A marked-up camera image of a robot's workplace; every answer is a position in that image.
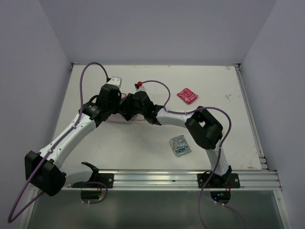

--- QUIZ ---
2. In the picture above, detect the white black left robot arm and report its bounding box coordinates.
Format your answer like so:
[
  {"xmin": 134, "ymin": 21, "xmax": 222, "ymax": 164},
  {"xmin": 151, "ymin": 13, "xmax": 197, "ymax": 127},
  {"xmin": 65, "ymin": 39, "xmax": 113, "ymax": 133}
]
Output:
[{"xmin": 25, "ymin": 81, "xmax": 122, "ymax": 196}]

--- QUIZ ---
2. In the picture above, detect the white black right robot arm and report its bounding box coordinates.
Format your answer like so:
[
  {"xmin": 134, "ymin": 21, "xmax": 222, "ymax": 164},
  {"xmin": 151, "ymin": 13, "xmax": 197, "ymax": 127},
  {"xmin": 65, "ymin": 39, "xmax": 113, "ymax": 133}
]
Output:
[{"xmin": 119, "ymin": 91, "xmax": 232, "ymax": 187}]

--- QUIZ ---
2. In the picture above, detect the blue Burts chips bag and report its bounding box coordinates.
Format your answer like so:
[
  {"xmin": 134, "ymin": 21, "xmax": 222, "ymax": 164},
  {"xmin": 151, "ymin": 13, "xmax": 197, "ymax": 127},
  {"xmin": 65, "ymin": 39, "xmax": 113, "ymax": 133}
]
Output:
[{"xmin": 122, "ymin": 115, "xmax": 132, "ymax": 121}]

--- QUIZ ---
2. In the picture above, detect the aluminium right side rail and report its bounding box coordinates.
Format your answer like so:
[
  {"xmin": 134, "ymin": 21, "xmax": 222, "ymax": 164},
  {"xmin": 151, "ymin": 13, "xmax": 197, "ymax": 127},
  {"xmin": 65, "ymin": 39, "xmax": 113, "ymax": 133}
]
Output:
[{"xmin": 234, "ymin": 63, "xmax": 269, "ymax": 171}]

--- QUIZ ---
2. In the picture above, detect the aluminium rail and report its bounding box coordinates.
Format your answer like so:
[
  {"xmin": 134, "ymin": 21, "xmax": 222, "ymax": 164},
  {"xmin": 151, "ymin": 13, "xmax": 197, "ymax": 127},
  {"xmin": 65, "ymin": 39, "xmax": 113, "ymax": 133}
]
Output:
[
  {"xmin": 234, "ymin": 63, "xmax": 269, "ymax": 171},
  {"xmin": 62, "ymin": 165, "xmax": 281, "ymax": 191}
]

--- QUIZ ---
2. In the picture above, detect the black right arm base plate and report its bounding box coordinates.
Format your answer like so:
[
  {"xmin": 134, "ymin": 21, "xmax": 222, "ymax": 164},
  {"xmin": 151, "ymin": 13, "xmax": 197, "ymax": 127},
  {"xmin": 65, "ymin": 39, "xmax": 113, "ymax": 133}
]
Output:
[{"xmin": 197, "ymin": 172, "xmax": 241, "ymax": 188}]

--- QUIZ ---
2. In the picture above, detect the silver blue snack packet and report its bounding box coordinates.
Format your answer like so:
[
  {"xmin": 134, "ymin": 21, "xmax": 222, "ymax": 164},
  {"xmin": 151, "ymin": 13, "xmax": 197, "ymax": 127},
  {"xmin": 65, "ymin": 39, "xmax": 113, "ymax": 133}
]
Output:
[{"xmin": 169, "ymin": 135, "xmax": 192, "ymax": 157}]

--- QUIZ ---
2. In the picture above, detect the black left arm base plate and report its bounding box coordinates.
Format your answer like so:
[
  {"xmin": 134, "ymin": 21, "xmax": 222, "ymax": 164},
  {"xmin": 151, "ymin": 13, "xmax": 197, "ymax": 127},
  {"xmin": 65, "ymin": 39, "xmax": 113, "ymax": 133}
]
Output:
[{"xmin": 83, "ymin": 173, "xmax": 114, "ymax": 188}]

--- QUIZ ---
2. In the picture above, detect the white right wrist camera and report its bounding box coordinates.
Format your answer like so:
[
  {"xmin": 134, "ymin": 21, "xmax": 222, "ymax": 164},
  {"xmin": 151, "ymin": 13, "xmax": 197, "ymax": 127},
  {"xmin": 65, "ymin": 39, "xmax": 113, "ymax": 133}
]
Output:
[{"xmin": 134, "ymin": 81, "xmax": 146, "ymax": 92}]

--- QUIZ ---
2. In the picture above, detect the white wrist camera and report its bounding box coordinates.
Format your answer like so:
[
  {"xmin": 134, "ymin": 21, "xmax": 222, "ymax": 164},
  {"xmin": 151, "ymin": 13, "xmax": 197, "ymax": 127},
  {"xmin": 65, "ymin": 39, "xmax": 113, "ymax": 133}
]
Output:
[
  {"xmin": 107, "ymin": 76, "xmax": 122, "ymax": 89},
  {"xmin": 134, "ymin": 81, "xmax": 146, "ymax": 92}
]

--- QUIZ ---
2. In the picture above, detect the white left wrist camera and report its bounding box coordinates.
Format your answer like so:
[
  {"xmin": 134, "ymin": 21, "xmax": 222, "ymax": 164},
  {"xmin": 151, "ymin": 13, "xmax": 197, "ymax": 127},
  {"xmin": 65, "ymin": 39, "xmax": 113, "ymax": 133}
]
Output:
[{"xmin": 107, "ymin": 76, "xmax": 122, "ymax": 89}]

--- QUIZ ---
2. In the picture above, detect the pink snack packet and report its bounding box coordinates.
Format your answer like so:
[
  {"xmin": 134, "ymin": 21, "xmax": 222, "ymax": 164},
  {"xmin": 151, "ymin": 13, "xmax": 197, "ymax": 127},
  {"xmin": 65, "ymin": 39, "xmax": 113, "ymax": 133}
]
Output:
[{"xmin": 176, "ymin": 88, "xmax": 198, "ymax": 104}]

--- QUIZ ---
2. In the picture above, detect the lilac paper bag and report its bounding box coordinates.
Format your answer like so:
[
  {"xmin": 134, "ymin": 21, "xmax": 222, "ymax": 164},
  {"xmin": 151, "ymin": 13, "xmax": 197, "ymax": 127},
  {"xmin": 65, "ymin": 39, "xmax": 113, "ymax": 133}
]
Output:
[{"xmin": 104, "ymin": 93, "xmax": 147, "ymax": 123}]

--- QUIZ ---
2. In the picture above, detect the aluminium front rail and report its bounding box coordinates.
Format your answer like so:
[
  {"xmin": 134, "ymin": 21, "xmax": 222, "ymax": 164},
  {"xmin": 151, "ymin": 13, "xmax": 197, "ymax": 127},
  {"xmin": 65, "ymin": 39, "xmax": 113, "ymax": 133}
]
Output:
[{"xmin": 62, "ymin": 165, "xmax": 281, "ymax": 191}]

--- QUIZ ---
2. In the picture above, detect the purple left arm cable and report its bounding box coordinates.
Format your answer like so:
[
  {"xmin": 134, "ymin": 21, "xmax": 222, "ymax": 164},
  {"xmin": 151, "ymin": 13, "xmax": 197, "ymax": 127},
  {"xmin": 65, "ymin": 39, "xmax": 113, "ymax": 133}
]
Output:
[{"xmin": 7, "ymin": 62, "xmax": 110, "ymax": 224}]

